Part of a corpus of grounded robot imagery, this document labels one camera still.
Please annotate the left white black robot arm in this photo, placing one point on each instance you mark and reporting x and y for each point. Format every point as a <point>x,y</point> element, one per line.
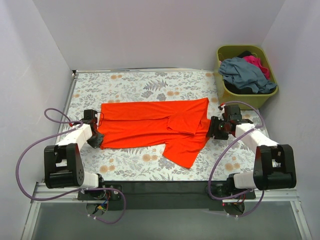
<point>63,166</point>

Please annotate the grey-blue t-shirt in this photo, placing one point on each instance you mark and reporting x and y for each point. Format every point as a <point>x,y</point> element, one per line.
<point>243,78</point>

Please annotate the aluminium frame rail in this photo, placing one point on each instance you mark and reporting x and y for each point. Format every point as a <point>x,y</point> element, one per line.
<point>166,210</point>

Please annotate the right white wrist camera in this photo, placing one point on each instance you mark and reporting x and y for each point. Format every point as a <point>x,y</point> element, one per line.
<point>221,115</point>

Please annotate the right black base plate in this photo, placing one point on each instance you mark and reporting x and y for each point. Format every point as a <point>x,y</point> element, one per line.
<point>221,191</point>

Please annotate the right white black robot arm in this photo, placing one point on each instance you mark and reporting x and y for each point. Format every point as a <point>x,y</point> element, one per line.
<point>274,164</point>

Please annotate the floral patterned table mat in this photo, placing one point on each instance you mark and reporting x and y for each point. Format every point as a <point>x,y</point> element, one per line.
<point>91,90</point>

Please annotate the olive green plastic bin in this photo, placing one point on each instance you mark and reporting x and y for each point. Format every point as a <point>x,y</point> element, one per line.
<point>223,94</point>

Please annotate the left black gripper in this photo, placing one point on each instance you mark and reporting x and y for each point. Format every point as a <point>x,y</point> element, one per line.
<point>97,139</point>

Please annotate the pink t-shirt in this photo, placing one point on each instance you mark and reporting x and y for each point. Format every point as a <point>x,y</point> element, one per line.
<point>257,62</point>

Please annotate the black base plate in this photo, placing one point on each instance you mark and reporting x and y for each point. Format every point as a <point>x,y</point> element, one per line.
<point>221,191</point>
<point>101,195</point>

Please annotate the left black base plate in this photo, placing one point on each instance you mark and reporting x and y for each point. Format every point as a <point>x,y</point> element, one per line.
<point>101,195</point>

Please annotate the orange t-shirt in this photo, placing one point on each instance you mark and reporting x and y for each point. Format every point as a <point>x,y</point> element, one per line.
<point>180,125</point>

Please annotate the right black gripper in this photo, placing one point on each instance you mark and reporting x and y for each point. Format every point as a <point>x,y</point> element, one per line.
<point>213,127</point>

